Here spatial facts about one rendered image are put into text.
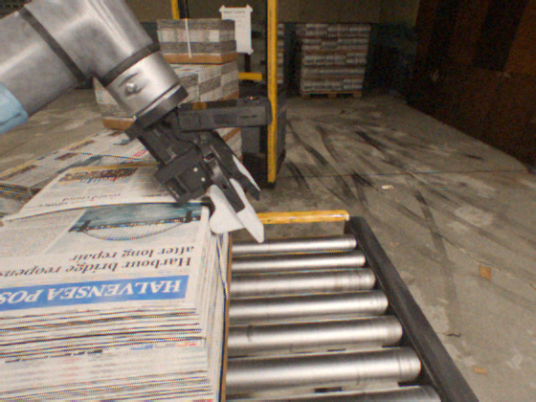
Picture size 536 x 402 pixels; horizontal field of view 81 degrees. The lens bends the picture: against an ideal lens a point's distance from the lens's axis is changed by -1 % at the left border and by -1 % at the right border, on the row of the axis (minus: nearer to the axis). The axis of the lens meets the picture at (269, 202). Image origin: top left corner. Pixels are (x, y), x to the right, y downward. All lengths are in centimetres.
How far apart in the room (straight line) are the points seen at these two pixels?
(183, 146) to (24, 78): 16
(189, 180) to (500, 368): 159
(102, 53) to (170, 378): 35
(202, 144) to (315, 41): 600
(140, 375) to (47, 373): 9
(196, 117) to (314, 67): 602
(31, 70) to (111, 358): 29
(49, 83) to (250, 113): 20
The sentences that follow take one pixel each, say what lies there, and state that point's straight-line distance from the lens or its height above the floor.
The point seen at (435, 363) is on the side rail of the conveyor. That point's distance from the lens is 60.
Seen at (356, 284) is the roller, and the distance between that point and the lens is 70.
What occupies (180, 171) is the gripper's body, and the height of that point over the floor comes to 110.
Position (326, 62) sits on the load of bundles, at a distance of 643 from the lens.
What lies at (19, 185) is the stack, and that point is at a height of 83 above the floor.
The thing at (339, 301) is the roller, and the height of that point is 80.
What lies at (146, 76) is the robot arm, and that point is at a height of 121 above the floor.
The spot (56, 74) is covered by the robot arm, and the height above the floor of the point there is 121.
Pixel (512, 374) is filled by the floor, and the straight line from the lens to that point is 179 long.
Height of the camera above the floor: 125
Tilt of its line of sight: 29 degrees down
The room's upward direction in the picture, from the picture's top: straight up
